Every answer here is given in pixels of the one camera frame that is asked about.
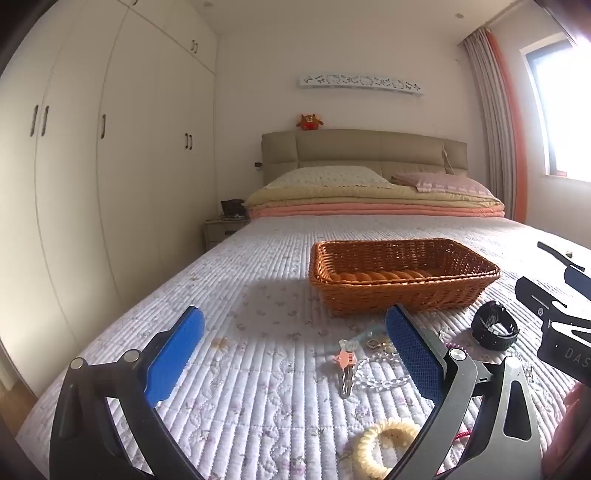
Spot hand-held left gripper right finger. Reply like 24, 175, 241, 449
383, 303, 546, 480

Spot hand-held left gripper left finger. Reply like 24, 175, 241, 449
48, 305, 208, 480

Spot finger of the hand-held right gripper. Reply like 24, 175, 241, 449
538, 240, 591, 301
515, 276, 591, 324

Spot clear bead bracelet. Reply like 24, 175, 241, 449
353, 353, 411, 391

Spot silver chain bracelet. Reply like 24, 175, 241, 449
507, 348, 539, 391

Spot black wrist watch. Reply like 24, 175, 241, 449
471, 301, 521, 350

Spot pink hair clip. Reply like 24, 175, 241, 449
333, 348, 360, 398

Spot brown wicker basket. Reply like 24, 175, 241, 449
308, 239, 502, 318

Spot cream spiral hair tie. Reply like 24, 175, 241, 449
353, 418, 423, 478

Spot person's right hand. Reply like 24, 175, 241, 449
554, 383, 591, 462

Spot bed with quilted white bedspread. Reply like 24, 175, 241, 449
16, 215, 591, 480

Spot beige nightstand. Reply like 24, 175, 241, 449
203, 217, 250, 252

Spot pink pillow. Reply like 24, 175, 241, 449
392, 172, 491, 195

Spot folded salmon blanket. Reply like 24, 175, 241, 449
248, 202, 505, 220

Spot folded yellow blanket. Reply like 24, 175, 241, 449
243, 182, 504, 208

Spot window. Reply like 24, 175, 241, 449
519, 39, 591, 178

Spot grey and orange curtain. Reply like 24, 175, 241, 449
462, 28, 529, 227

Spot white wardrobe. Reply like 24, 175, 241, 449
0, 0, 218, 398

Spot white floral pillow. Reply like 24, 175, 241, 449
263, 166, 393, 190

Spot beige padded headboard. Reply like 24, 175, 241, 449
261, 129, 468, 195

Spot white carved wall shelf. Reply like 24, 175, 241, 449
297, 74, 424, 97

